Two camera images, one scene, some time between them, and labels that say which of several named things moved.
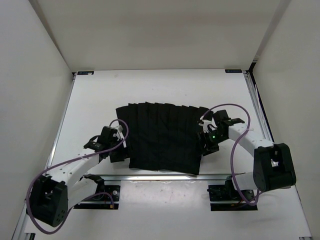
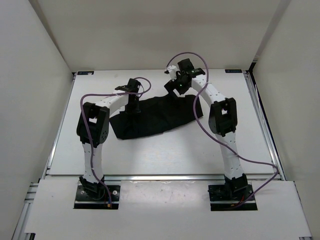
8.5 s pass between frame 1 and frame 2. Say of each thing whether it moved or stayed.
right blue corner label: stayed
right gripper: moved
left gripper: moved
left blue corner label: stayed
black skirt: moved
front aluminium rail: stayed
